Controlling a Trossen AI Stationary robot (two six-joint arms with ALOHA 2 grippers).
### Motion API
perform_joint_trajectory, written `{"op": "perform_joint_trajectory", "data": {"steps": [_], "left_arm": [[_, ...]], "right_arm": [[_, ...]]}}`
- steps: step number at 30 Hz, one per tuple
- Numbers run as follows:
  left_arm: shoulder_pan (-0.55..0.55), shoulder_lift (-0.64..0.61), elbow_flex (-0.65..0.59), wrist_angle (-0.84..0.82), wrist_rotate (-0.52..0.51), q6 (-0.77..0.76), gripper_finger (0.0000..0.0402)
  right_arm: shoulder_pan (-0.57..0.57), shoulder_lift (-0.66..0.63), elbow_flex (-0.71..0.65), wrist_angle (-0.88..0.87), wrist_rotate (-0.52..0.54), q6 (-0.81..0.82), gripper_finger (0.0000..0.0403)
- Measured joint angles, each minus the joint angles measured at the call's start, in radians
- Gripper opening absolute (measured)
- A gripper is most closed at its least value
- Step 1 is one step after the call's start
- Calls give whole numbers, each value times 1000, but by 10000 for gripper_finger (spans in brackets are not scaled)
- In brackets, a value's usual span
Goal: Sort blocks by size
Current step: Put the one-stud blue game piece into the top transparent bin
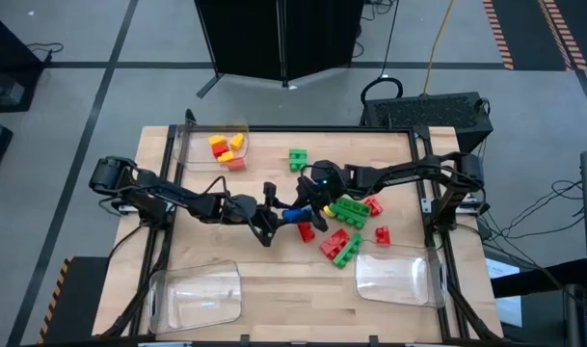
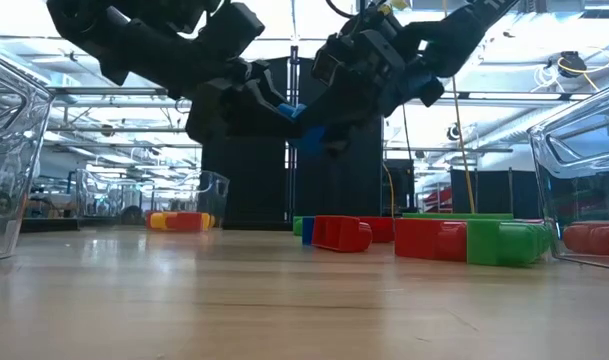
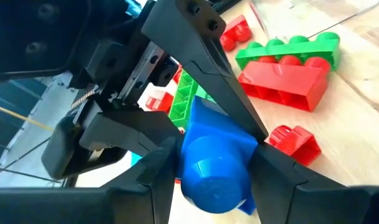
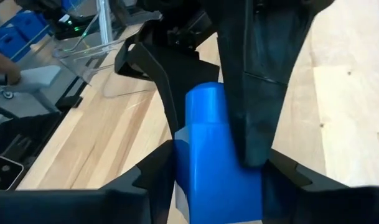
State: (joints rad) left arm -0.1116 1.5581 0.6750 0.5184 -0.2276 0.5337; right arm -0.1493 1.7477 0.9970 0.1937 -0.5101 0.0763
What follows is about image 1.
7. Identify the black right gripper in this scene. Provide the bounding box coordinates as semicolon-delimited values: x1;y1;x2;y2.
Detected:
296;159;358;233

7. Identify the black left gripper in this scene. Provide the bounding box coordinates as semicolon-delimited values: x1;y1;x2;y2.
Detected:
220;181;294;248

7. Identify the blue four-stud block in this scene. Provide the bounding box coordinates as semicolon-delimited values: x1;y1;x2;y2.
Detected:
280;205;314;225

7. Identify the large red block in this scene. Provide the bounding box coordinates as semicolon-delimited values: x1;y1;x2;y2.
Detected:
319;227;351;262

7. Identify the clear plastic bin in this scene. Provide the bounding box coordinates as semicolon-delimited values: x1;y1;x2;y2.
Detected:
173;121;252;174
147;259;244;335
354;233;449;308

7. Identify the black perforated computer case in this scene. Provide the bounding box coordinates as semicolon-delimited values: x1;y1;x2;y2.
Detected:
359;91;495;158

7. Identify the black partition screen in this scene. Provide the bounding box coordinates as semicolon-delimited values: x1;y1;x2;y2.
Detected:
194;0;367;100

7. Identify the white paper sheet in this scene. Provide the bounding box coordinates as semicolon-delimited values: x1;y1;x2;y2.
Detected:
484;257;523;329

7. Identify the black beam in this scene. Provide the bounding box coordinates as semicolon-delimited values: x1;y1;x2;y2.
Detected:
490;258;587;299

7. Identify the black electronic device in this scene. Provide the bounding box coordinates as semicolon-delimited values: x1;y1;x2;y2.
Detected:
564;282;587;347

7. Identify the black cabinet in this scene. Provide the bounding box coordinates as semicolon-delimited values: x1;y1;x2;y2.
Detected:
0;8;46;115

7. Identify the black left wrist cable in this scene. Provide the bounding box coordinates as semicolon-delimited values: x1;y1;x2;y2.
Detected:
196;174;227;203

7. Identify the black looped cable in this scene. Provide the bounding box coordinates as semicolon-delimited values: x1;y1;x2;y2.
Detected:
359;0;404;106

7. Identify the yellow cable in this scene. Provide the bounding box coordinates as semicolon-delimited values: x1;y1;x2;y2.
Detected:
420;0;456;97

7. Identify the black floor cable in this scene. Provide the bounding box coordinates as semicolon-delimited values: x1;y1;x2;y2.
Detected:
480;178;587;242
26;41;66;65

